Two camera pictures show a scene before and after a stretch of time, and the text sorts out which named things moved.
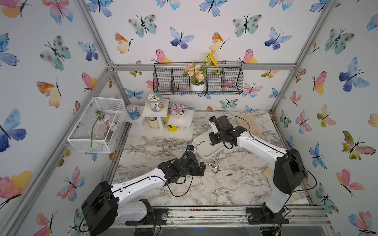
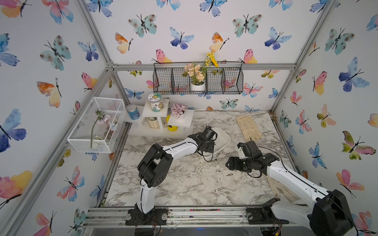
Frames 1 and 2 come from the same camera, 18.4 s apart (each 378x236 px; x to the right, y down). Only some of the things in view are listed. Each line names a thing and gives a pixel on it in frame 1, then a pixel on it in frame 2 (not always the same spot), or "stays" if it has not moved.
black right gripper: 211,135 to 235,165
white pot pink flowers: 178,110 stays
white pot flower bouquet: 197,73 stays
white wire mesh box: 100,126 stays
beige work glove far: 248,122 stays
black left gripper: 201,170 to 210,147
